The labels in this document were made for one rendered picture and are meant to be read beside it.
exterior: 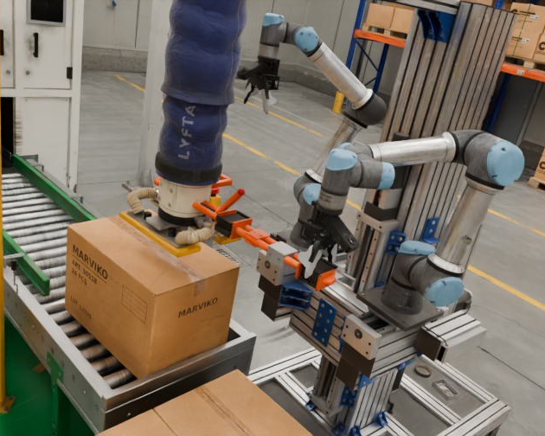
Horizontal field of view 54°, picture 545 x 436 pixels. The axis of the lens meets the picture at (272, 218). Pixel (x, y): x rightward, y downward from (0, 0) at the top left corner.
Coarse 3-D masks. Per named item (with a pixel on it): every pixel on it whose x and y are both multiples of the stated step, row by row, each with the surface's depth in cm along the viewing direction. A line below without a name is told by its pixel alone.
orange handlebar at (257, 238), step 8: (224, 176) 207; (216, 184) 199; (224, 184) 203; (200, 208) 176; (216, 208) 177; (208, 216) 174; (240, 232) 165; (248, 232) 163; (256, 232) 164; (264, 232) 166; (248, 240) 163; (256, 240) 161; (264, 240) 164; (272, 240) 162; (264, 248) 159; (288, 256) 154; (296, 256) 156; (288, 264) 153; (296, 264) 152; (328, 280) 146
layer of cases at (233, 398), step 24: (216, 384) 203; (240, 384) 206; (168, 408) 187; (192, 408) 189; (216, 408) 192; (240, 408) 194; (264, 408) 196; (120, 432) 174; (144, 432) 176; (168, 432) 178; (192, 432) 180; (216, 432) 182; (240, 432) 184; (264, 432) 186; (288, 432) 188
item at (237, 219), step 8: (216, 216) 168; (224, 216) 170; (232, 216) 171; (240, 216) 173; (248, 216) 172; (216, 224) 170; (224, 224) 166; (232, 224) 166; (240, 224) 167; (248, 224) 170; (224, 232) 167; (232, 232) 166
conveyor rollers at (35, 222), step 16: (16, 176) 352; (16, 192) 328; (32, 192) 335; (16, 208) 306; (32, 208) 311; (48, 208) 318; (16, 224) 289; (32, 224) 295; (48, 224) 302; (64, 224) 299; (16, 240) 274; (32, 240) 279; (48, 240) 279; (64, 240) 283; (32, 256) 263; (48, 256) 269; (64, 256) 267; (16, 272) 250; (48, 272) 252; (64, 272) 257; (32, 288) 239; (64, 288) 242; (48, 304) 229; (64, 304) 232; (64, 320) 224; (80, 336) 214; (80, 352) 205; (96, 352) 208; (96, 368) 199; (112, 368) 204; (112, 384) 195
